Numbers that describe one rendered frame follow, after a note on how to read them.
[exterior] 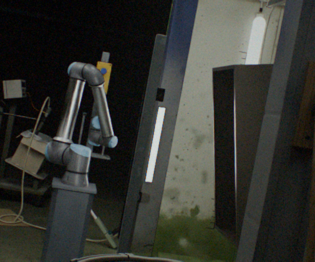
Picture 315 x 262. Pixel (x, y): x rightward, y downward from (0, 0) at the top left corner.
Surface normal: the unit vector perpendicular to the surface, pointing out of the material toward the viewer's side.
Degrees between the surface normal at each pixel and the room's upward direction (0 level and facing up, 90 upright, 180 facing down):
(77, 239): 90
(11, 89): 90
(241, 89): 89
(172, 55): 90
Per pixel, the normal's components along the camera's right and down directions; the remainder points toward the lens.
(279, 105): -0.97, -0.17
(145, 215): 0.15, 0.07
